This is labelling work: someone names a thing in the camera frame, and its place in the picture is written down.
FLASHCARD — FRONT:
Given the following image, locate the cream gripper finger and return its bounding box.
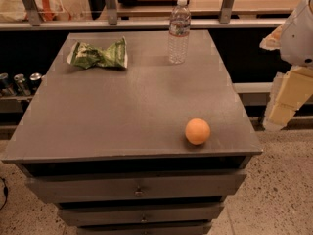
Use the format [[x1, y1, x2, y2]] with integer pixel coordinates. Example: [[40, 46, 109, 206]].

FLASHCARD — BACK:
[[262, 66, 313, 130], [259, 25, 283, 51]]

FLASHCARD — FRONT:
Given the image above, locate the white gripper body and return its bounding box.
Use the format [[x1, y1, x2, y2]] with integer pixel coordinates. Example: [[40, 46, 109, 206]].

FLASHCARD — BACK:
[[280, 0, 313, 67]]

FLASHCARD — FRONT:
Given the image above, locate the orange fruit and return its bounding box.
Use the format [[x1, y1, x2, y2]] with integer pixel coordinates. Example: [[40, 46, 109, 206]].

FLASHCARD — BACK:
[[185, 118, 211, 145]]

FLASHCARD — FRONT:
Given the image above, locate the green jalapeno chip bag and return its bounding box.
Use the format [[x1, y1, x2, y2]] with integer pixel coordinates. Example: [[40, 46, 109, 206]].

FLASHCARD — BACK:
[[67, 37, 128, 70]]

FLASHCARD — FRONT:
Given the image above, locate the white orange plastic bag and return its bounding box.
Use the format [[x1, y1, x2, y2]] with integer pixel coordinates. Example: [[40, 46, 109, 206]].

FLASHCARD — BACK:
[[0, 0, 64, 22]]

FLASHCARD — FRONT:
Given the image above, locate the clear plastic water bottle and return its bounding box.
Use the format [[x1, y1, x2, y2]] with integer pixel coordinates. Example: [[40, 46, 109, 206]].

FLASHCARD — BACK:
[[168, 0, 191, 64]]

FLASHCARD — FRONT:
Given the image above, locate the bottom grey drawer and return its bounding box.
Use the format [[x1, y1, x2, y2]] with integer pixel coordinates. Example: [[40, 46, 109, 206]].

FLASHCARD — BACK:
[[77, 221, 211, 235]]

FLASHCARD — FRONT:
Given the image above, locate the grey drawer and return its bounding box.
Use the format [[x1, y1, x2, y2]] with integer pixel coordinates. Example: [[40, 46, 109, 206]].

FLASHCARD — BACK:
[[77, 221, 211, 235], [26, 169, 246, 203], [58, 202, 224, 226]]

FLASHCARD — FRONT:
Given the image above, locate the grey drawer cabinet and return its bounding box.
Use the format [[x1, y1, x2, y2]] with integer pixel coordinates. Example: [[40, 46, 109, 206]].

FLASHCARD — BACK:
[[0, 29, 264, 235]]

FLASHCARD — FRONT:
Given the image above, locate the middle grey drawer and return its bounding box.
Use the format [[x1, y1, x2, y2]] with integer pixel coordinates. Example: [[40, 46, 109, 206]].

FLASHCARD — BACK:
[[58, 202, 224, 226]]

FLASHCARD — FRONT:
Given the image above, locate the right soda can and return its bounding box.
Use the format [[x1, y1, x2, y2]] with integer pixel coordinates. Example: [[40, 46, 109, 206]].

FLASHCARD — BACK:
[[29, 72, 43, 92]]

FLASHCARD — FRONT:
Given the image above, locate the soda can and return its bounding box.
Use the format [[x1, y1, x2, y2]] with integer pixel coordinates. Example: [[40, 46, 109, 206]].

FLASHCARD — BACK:
[[29, 72, 43, 92], [14, 73, 31, 96], [0, 73, 17, 96]]

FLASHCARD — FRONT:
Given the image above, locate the top grey drawer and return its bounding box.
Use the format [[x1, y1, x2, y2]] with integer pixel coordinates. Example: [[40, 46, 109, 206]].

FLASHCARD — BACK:
[[26, 169, 246, 203]]

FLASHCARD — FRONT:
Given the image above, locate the middle soda can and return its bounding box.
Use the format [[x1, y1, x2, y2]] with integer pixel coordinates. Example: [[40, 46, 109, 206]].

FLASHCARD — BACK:
[[14, 73, 31, 96]]

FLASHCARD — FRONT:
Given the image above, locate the left soda can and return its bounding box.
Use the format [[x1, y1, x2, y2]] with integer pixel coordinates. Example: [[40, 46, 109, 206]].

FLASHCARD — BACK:
[[0, 73, 17, 96]]

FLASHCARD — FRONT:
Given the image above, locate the black cable on floor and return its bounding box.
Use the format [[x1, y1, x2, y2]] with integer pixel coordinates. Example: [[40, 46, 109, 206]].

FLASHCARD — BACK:
[[0, 176, 10, 212]]

